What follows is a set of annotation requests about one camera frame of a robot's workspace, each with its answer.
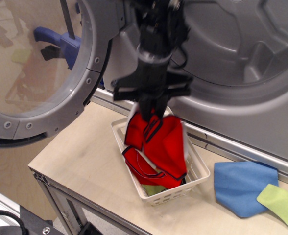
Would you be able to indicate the green cloth in basket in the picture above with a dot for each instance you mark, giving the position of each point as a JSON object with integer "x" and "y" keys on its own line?
{"x": 151, "y": 190}

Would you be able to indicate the round glass washer door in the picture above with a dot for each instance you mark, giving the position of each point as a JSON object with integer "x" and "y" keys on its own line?
{"x": 40, "y": 98}

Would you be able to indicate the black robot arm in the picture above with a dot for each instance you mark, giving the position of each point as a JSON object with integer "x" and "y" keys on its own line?
{"x": 160, "y": 54}

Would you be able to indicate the aluminium table frame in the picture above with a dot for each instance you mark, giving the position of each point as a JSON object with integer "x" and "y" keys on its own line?
{"x": 70, "y": 206}

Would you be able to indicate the blue cloth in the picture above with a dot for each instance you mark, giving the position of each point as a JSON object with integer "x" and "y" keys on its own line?
{"x": 238, "y": 184}

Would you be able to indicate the white plastic laundry basket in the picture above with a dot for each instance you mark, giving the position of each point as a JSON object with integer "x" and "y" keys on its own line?
{"x": 197, "y": 171}

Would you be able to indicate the black base with cable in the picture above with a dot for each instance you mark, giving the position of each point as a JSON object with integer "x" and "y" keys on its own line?
{"x": 28, "y": 224}

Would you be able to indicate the blue bar clamp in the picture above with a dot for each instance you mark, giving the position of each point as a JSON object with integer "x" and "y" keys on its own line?
{"x": 62, "y": 46}

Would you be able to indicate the red cloth with black trim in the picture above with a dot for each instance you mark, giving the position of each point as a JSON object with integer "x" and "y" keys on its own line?
{"x": 155, "y": 150}

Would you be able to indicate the grey washing machine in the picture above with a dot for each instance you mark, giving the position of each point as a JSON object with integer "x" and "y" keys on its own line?
{"x": 238, "y": 60}

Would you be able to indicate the green cloth on table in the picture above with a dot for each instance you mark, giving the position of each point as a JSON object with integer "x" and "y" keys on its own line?
{"x": 275, "y": 199}

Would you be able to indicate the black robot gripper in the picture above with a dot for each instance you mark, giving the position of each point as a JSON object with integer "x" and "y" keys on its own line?
{"x": 150, "y": 81}

